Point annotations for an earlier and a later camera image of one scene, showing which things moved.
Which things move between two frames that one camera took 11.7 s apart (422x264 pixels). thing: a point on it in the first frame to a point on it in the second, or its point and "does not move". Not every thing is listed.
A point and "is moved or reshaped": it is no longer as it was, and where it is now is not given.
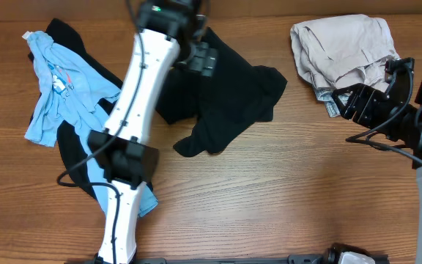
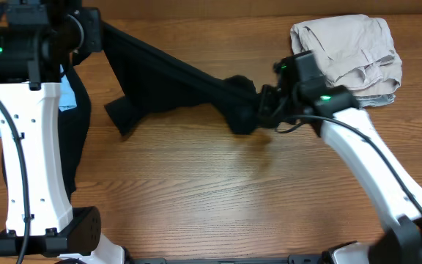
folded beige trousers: (343, 50) does not move
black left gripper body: (206, 59) to (87, 35)
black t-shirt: (222, 105) is moved or reshaped
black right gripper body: (360, 105) to (266, 106)
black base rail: (334, 257) does not move
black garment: (71, 139) to (76, 128)
